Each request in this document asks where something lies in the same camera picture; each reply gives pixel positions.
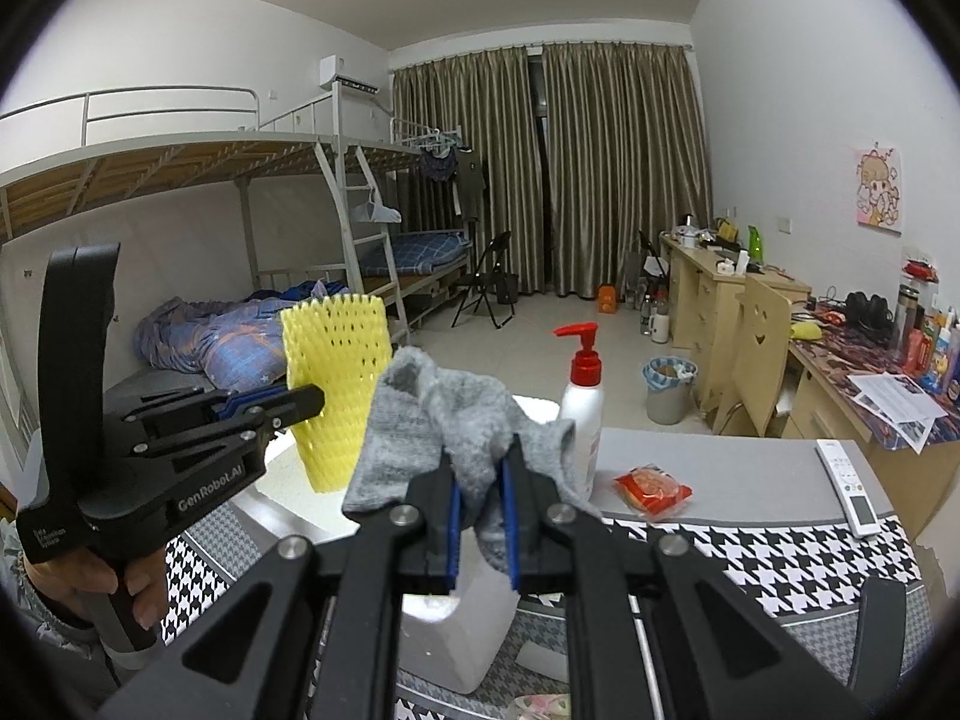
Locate white remote control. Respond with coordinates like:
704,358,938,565
815,439,881,537

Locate wooden chair with smiley cutout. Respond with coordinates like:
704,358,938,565
712,274,796,440

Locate black tripod stand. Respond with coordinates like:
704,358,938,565
450,231,518,329

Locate white air conditioner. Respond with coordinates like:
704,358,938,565
319,55,380,95

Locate blue plaid mattress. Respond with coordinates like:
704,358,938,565
358,231,473,276

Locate cluster of toiletry bottles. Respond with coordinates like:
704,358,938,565
892,255,960,395

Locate white metal bunk bed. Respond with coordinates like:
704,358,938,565
0,81,481,406

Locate dark hanging clothes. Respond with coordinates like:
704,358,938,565
418,142,488,222

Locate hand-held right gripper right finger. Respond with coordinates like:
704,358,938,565
499,435,863,720

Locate black headphones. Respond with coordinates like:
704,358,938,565
844,291,893,338

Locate red snack packet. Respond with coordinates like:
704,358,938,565
613,465,693,522

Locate yellow foam net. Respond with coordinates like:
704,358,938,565
281,294,395,494

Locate cartoon wall poster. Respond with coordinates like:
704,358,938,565
853,142,905,230

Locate light wooden desk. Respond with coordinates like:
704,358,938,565
660,232,812,391

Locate houndstooth tablecloth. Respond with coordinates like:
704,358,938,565
154,427,938,720

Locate black chair back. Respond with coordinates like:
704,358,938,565
847,577,931,713

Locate person's left hand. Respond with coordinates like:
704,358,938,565
26,542,172,629

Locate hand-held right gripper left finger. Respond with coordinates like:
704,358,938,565
97,454,461,720

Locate blue patterned quilt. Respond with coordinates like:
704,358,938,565
135,281,353,391

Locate printed paper sheets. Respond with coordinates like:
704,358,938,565
851,371,947,455

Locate person's left forearm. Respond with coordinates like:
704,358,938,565
0,517,106,691

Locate grey sock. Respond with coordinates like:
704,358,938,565
341,347,601,575

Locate grey trash bin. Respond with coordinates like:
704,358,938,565
643,355,698,425

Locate white pump bottle red cap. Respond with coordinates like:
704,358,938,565
553,322,605,500

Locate floral patterned item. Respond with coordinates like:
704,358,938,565
506,694,571,720

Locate brown curtain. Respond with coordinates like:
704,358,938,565
391,49,545,301
541,41,713,299

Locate wooden desk with patterned mat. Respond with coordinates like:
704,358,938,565
780,315,960,496

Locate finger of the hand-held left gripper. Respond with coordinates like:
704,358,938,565
124,388,260,437
142,384,329,482

